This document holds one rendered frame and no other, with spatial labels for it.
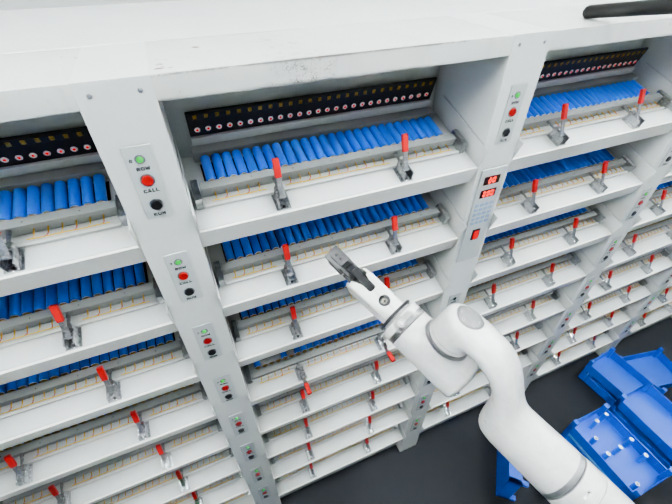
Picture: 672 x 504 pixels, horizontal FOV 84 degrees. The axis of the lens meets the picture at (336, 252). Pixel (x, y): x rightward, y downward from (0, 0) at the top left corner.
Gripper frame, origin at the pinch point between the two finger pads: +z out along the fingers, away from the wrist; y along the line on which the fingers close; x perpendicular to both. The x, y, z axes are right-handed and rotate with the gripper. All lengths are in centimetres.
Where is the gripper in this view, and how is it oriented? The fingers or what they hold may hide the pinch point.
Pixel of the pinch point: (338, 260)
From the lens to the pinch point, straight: 74.3
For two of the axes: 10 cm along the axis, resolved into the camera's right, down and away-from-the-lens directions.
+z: -6.9, -6.6, 3.0
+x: 7.1, -6.9, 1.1
